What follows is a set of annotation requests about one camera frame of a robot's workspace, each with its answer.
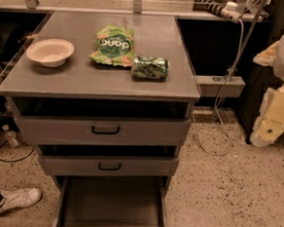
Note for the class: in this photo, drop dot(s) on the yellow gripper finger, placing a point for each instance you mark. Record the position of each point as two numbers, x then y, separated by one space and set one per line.
270 123

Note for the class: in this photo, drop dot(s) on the white sneaker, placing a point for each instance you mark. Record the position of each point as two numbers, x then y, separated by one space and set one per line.
22 198

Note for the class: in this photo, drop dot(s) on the green snack bag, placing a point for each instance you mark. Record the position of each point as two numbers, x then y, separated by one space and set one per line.
114 46

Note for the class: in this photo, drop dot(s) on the striped handle white device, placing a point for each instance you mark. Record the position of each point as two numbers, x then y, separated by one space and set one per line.
228 11

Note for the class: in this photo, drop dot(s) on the green soda can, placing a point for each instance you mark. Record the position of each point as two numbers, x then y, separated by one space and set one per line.
150 67

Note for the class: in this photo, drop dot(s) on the middle grey drawer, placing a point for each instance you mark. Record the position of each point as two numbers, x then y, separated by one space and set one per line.
108 165

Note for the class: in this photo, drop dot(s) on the grey drawer cabinet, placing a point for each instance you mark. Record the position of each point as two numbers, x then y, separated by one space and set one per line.
83 88

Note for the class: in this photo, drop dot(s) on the plastic bottle on floor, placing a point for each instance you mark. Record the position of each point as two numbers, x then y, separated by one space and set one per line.
11 136

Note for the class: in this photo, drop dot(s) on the bottom grey open drawer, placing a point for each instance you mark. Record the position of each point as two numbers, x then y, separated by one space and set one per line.
119 201

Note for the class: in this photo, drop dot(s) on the top grey drawer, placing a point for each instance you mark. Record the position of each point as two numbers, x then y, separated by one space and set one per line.
102 131

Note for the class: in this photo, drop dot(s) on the white paper bowl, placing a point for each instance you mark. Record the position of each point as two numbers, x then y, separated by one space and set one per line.
50 53

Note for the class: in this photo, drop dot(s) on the grey side bracket shelf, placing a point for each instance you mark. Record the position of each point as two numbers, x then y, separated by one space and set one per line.
219 86

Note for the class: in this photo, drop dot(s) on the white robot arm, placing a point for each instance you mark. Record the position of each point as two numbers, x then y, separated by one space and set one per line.
273 56

